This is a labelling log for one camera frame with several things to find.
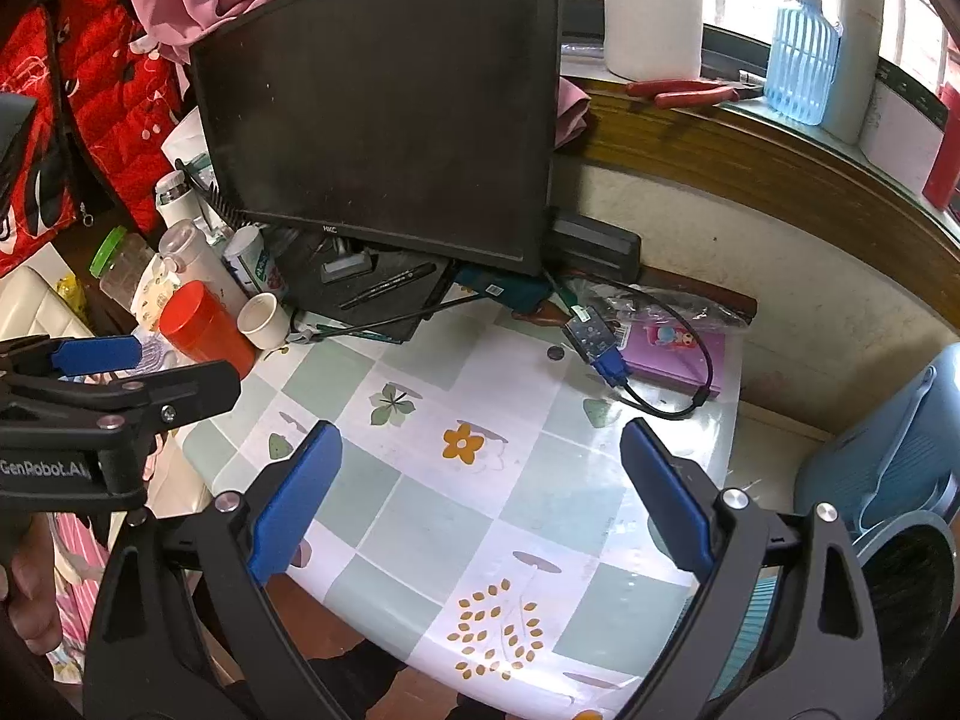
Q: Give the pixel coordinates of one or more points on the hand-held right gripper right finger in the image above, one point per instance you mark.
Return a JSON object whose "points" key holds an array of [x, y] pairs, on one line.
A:
{"points": [[667, 495]]}

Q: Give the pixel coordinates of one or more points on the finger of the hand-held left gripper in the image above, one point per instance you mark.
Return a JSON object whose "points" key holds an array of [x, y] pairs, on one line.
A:
{"points": [[165, 390], [97, 354]]}

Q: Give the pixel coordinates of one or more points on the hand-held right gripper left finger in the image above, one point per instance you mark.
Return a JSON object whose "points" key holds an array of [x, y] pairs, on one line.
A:
{"points": [[292, 502]]}

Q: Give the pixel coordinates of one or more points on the blue bin black liner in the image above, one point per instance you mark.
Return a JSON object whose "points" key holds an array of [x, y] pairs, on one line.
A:
{"points": [[907, 600]]}

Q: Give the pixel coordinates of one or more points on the person's left hand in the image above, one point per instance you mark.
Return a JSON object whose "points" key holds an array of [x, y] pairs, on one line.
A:
{"points": [[34, 592]]}

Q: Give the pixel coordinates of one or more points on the yellow packet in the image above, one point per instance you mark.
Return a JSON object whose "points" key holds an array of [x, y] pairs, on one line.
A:
{"points": [[71, 290]]}

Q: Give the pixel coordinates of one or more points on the red lidded jar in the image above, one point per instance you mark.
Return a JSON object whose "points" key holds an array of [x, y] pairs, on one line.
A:
{"points": [[202, 326]]}

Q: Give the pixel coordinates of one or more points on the patterned white pouch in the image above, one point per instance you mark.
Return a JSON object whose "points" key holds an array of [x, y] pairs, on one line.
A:
{"points": [[154, 292]]}

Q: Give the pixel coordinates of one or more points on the green lidded clear jar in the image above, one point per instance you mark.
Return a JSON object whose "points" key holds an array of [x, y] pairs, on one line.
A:
{"points": [[124, 270]]}

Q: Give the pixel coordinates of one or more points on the pink striped blanket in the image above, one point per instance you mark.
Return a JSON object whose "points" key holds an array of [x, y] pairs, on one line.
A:
{"points": [[75, 577]]}

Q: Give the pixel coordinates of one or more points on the small white cup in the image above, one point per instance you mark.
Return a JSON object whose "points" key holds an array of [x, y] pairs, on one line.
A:
{"points": [[262, 322]]}

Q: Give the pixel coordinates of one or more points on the white bottle clear cap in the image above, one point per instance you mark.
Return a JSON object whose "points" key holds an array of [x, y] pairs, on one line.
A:
{"points": [[202, 262]]}

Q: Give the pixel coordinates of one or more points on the purple cartoon notebook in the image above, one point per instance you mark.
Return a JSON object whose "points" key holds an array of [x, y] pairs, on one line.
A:
{"points": [[667, 352]]}

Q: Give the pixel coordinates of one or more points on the green white can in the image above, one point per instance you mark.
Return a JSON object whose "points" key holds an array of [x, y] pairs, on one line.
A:
{"points": [[251, 262]]}

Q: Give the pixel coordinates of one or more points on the checked green white tablecloth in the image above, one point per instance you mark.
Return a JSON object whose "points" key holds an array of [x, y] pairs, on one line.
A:
{"points": [[450, 525]]}

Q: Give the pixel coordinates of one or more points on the white flask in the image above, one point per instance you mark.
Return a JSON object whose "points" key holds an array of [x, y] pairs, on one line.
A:
{"points": [[172, 199]]}

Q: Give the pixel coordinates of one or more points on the blue video adapter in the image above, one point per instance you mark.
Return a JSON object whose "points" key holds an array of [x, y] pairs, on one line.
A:
{"points": [[592, 334]]}

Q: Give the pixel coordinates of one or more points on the clear plastic wrapper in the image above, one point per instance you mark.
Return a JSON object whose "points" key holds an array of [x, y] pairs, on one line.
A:
{"points": [[720, 311]]}

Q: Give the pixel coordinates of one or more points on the person's dark trousers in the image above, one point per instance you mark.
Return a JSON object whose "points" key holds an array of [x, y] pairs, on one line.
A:
{"points": [[360, 682]]}

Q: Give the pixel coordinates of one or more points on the black monitor stand base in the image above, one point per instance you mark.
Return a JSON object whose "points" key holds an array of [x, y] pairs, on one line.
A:
{"points": [[405, 313]]}

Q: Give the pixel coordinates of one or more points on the blue plastic chair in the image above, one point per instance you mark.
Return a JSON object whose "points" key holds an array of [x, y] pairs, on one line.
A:
{"points": [[885, 457]]}

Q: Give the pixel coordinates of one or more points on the white plastic bag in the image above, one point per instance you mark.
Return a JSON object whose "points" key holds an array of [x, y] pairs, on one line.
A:
{"points": [[184, 142]]}

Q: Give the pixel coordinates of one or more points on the black pen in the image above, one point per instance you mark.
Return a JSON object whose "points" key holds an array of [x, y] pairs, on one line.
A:
{"points": [[386, 285]]}

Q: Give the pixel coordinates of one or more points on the teal electronic device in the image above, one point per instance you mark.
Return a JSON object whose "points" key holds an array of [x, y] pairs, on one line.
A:
{"points": [[510, 291]]}

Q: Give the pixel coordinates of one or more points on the black power adapter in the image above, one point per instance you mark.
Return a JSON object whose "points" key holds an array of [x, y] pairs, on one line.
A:
{"points": [[592, 244]]}

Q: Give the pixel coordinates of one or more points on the red quilted jacket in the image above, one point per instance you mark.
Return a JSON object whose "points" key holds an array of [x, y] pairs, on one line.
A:
{"points": [[97, 67]]}

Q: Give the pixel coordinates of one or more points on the wooden window sill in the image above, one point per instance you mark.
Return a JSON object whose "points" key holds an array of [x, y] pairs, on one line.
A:
{"points": [[787, 165]]}

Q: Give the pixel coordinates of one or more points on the black computer monitor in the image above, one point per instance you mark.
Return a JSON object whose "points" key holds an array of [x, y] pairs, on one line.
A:
{"points": [[375, 105]]}

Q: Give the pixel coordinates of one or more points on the pink folded cloth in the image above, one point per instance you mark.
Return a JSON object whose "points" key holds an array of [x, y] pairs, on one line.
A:
{"points": [[571, 112]]}

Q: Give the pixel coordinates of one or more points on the white box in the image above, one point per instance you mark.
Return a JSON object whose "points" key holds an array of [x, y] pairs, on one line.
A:
{"points": [[900, 127]]}

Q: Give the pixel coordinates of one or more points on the red container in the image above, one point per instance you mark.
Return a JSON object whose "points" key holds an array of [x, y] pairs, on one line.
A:
{"points": [[945, 157]]}

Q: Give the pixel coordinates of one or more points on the tall white container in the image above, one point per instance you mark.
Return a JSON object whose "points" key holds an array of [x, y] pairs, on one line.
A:
{"points": [[855, 52]]}

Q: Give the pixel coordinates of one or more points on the white paper roll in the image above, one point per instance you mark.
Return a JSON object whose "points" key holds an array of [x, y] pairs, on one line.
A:
{"points": [[652, 7]]}

